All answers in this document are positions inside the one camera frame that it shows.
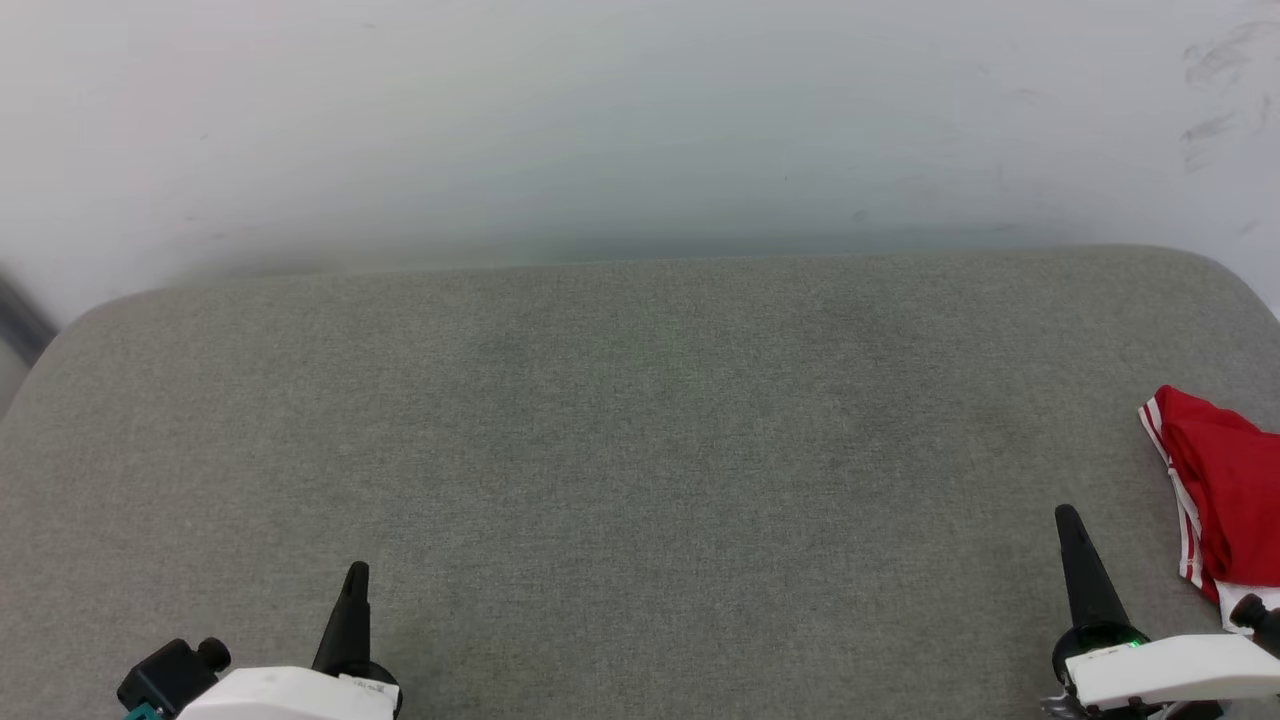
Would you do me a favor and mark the red and white shirt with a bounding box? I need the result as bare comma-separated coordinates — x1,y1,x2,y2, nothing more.
1138,385,1280,634

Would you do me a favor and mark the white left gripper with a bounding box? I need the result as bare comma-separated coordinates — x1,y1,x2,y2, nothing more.
175,561,401,720

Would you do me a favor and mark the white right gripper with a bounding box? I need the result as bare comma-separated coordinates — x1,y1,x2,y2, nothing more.
1040,504,1280,720

